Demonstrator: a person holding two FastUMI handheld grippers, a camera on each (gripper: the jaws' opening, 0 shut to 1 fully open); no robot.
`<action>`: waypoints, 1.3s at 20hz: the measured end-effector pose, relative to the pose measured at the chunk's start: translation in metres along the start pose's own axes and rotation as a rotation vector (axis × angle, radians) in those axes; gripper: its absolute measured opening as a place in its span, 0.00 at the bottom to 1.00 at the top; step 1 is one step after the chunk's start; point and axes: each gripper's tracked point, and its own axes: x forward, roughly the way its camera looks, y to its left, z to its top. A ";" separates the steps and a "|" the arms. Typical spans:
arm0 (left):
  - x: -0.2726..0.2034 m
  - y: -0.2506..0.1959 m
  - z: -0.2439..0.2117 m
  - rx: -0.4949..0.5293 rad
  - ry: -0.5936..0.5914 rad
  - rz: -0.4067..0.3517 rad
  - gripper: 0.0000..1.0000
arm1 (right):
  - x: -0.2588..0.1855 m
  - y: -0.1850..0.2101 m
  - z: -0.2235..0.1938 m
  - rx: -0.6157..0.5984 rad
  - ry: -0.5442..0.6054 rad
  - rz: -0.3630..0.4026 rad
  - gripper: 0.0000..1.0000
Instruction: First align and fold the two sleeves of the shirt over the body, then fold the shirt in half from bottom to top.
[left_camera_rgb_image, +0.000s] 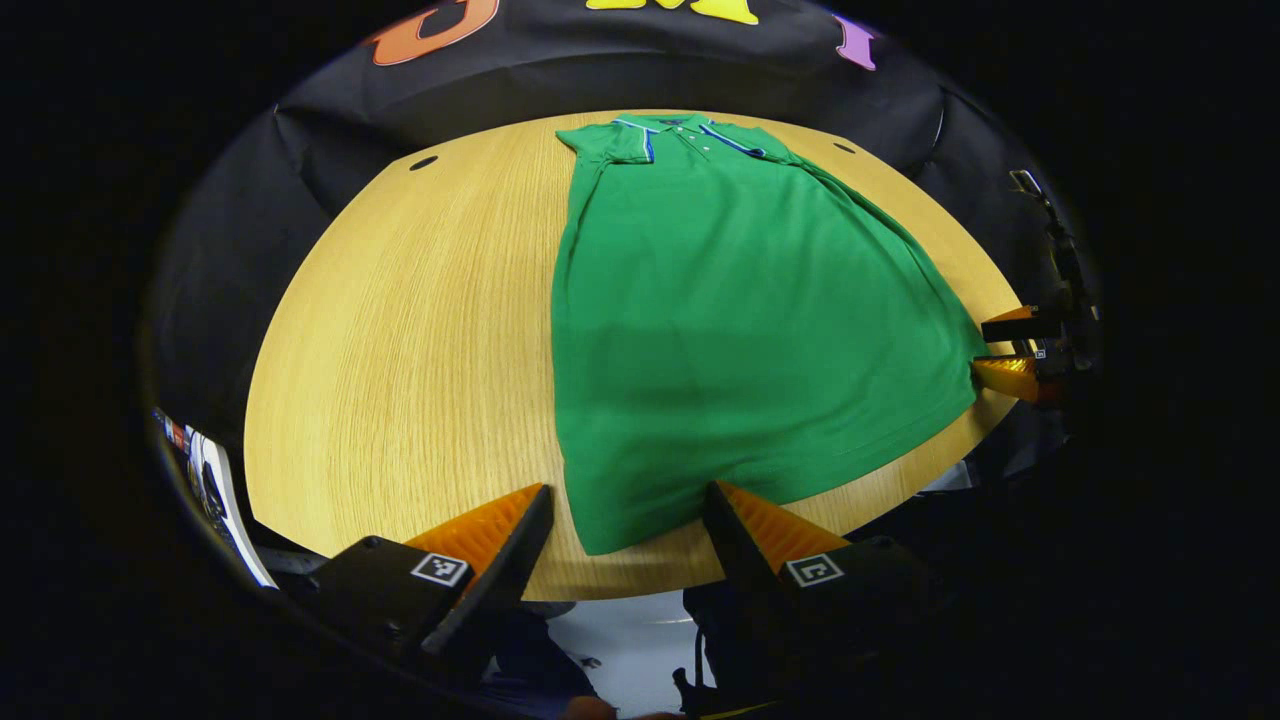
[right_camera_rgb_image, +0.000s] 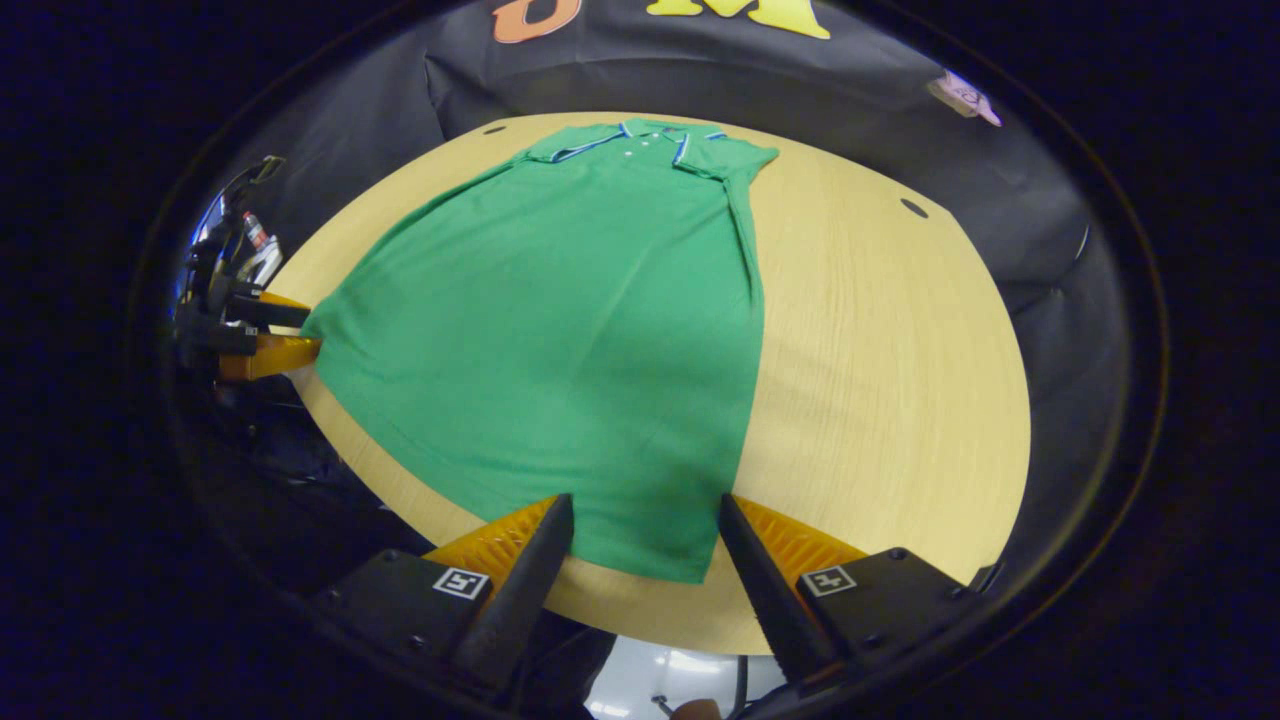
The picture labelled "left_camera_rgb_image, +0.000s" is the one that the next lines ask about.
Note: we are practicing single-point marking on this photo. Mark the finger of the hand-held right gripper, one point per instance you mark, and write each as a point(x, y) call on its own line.
point(1015, 328)
point(1010, 375)

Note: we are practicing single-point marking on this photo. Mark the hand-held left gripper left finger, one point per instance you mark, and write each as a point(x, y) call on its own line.
point(505, 585)

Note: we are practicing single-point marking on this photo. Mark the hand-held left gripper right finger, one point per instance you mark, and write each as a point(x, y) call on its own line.
point(735, 550)

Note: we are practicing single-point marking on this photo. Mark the green T-shirt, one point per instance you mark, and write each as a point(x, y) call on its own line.
point(740, 320)

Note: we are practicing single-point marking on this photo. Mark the person's leg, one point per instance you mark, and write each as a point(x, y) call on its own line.
point(540, 660)

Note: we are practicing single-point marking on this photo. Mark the white printed board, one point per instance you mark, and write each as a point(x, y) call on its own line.
point(225, 500)

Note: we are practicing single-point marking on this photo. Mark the large black table grommet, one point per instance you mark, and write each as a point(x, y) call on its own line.
point(424, 163)

